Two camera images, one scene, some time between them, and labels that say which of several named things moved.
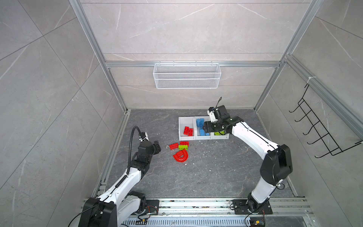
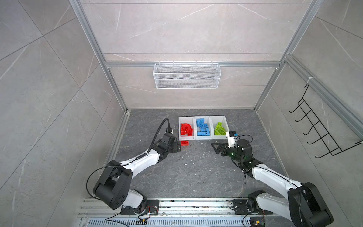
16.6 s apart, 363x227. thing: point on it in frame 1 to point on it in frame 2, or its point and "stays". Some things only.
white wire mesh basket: (187, 75) stays
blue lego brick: (200, 123) stays
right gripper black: (208, 128) to (225, 146)
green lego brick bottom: (217, 133) stays
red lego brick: (184, 143) stays
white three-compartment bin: (191, 128) stays
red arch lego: (181, 155) to (185, 129)
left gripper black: (155, 147) to (177, 146)
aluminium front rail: (217, 212) stays
